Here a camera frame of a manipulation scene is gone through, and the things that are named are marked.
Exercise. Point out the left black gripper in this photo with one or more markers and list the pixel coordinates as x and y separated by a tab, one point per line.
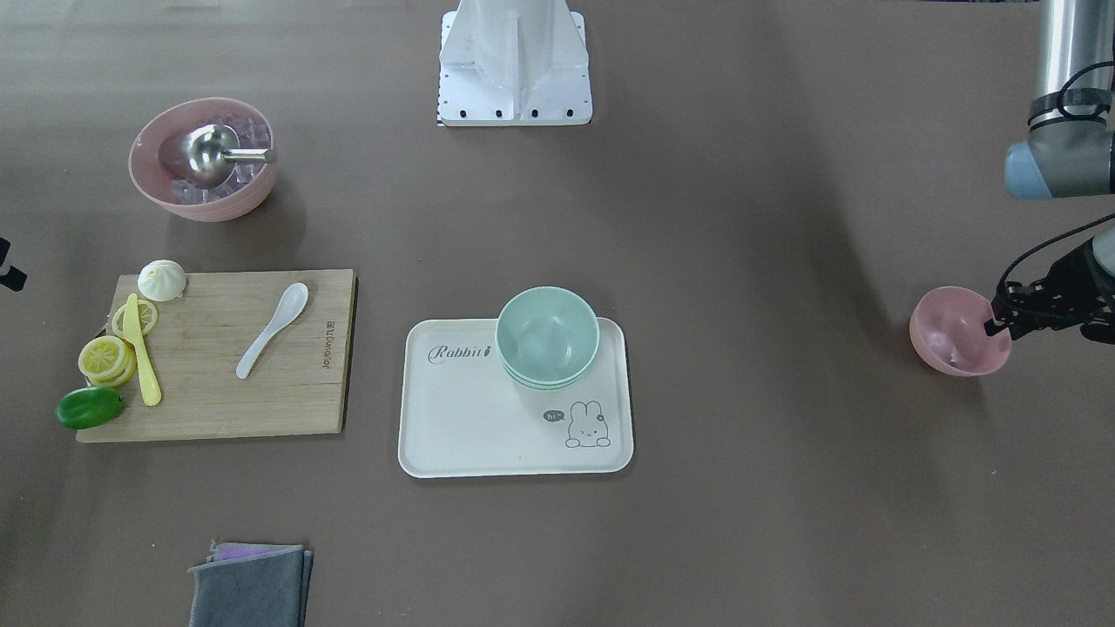
1077	280

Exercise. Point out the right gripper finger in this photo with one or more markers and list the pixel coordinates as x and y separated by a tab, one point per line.
11	276

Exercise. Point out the small pink bowl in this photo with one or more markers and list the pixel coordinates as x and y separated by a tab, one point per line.
947	330

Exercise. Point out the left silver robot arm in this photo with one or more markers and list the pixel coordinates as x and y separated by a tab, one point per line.
1068	153

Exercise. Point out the large pink ice bowl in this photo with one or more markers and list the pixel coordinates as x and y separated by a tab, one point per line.
248	185

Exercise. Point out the white ceramic spoon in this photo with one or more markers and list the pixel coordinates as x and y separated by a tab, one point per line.
291	304

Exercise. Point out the lemon slice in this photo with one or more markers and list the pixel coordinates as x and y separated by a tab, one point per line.
148	317
107	362

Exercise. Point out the green lime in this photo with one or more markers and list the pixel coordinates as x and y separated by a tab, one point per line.
89	407

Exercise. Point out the white steamed bun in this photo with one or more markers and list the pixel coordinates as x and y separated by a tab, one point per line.
162	280

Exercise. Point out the yellow plastic knife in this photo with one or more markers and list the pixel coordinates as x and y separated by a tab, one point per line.
132	332

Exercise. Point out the metal ice scoop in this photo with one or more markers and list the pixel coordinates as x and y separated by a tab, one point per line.
207	156

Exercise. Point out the grey folded cloth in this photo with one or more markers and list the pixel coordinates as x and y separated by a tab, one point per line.
252	584

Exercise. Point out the stacked green bowls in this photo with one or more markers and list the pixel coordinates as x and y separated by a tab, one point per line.
547	337

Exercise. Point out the cream rabbit tray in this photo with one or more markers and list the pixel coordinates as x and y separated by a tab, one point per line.
463	416

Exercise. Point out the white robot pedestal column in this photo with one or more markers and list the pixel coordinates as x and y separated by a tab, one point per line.
513	63

